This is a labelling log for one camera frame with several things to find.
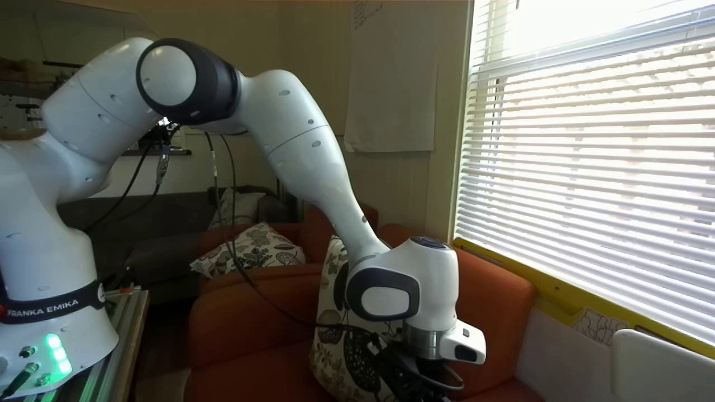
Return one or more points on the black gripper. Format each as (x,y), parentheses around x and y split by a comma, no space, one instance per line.
(428,380)

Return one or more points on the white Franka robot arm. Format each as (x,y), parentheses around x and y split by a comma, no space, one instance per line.
(297,141)

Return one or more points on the large floral white pillow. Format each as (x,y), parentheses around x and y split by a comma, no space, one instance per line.
(335,343)

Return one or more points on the white flat board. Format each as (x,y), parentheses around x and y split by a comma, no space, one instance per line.
(559,359)

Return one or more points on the yellow window sill strip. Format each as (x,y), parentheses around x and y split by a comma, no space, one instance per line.
(566,298)

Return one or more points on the small floral white pillow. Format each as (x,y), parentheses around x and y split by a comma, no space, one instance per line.
(258,249)

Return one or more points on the white plastic chair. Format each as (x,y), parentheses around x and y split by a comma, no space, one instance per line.
(663,368)

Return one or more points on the white window blinds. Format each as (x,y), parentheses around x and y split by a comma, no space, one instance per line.
(594,171)

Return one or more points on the robot stand table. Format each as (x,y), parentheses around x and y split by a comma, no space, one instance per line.
(124,349)

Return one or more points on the dark grey couch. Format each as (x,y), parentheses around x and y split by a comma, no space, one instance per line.
(163,223)

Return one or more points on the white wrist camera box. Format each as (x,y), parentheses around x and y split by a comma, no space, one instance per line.
(464,345)

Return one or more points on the white sheet on wall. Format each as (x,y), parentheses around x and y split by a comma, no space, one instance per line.
(392,80)

